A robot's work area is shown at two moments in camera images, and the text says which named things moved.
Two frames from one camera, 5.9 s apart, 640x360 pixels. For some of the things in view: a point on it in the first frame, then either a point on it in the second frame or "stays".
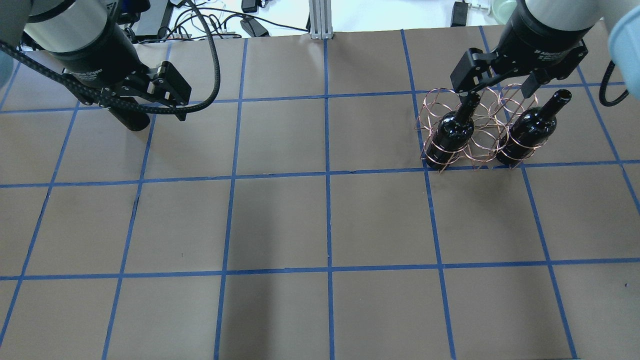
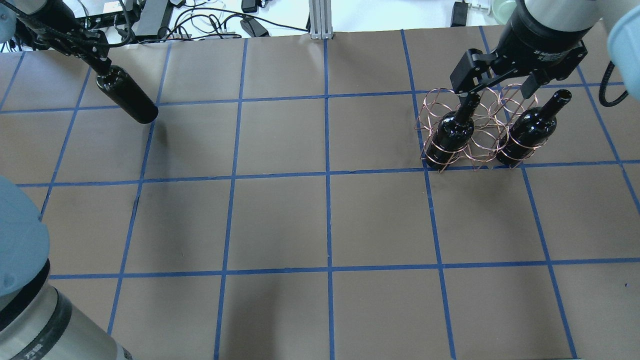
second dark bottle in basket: [531, 129] stays
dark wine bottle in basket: [453, 133] stays
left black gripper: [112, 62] to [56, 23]
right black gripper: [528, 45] stays
